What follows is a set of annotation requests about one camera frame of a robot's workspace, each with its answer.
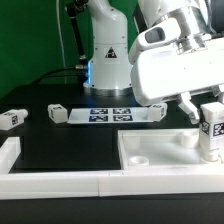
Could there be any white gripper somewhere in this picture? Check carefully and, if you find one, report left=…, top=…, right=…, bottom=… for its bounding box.
left=131, top=39, right=224, bottom=124

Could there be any white square table top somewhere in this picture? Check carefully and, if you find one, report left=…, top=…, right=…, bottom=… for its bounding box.
left=118, top=129, right=222, bottom=170

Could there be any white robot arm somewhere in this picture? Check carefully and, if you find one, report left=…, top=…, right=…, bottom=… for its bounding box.
left=66, top=0, right=224, bottom=124

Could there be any white marker sheet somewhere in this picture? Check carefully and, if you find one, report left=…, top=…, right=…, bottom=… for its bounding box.
left=68, top=107, right=149, bottom=124

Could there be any white U-shaped fence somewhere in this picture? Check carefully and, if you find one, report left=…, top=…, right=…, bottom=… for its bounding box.
left=0, top=137, right=224, bottom=200

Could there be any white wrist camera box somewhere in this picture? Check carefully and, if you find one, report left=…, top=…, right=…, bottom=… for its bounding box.
left=128, top=17, right=183, bottom=61

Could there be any black cable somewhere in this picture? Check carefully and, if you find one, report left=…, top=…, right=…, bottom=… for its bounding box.
left=31, top=64, right=89, bottom=86

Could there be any white hanging cable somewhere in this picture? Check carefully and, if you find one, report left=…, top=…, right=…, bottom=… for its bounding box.
left=55, top=0, right=68, bottom=85

